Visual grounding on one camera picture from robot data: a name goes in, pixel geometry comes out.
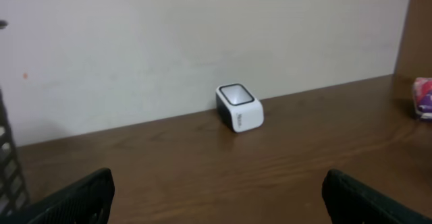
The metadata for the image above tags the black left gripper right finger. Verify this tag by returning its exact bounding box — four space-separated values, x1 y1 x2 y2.
321 169 431 224

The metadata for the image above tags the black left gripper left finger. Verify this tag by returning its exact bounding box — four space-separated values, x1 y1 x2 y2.
1 168 115 224

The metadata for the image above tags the red blue noodle packet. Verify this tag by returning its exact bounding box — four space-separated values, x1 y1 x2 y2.
412 78 432 121

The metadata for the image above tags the grey plastic mesh basket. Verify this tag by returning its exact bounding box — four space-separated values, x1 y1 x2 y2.
1 94 30 217

